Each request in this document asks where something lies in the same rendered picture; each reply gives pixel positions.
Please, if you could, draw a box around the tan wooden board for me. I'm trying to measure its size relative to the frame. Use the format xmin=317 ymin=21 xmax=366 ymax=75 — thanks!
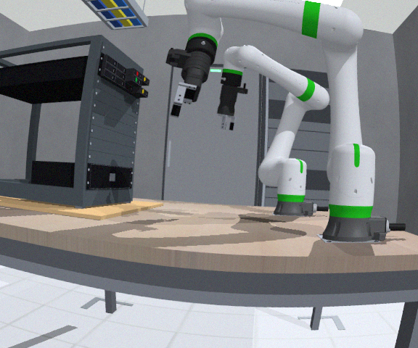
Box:
xmin=0 ymin=196 xmax=163 ymax=220

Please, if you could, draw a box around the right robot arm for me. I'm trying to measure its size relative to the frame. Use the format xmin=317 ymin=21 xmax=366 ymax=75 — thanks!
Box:
xmin=223 ymin=45 xmax=329 ymax=216

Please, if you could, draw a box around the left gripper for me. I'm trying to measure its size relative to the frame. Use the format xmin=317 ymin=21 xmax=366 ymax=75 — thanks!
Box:
xmin=166 ymin=36 xmax=217 ymax=118

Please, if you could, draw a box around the black server rack frame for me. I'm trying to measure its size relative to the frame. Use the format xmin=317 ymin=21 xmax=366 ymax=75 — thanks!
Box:
xmin=0 ymin=35 xmax=144 ymax=209

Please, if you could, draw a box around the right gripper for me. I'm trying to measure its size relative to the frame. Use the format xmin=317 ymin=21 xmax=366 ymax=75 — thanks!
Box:
xmin=217 ymin=72 xmax=248 ymax=131

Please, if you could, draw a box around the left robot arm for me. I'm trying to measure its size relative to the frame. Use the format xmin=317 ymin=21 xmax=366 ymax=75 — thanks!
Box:
xmin=184 ymin=0 xmax=406 ymax=242

